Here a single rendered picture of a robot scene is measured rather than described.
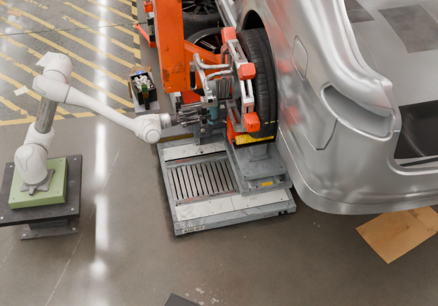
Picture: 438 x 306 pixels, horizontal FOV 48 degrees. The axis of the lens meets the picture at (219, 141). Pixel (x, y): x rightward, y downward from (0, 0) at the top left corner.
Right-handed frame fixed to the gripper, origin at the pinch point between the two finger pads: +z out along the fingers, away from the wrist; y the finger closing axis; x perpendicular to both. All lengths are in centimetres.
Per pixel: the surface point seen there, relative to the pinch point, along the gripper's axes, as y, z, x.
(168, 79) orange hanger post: -58, -13, -18
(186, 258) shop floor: 41, -22, -83
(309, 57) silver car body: 51, 36, 71
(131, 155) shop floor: -55, -47, -83
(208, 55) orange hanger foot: -68, 18, -10
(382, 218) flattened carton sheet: 43, 112, -82
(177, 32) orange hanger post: -59, -4, 18
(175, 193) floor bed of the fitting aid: -8, -21, -77
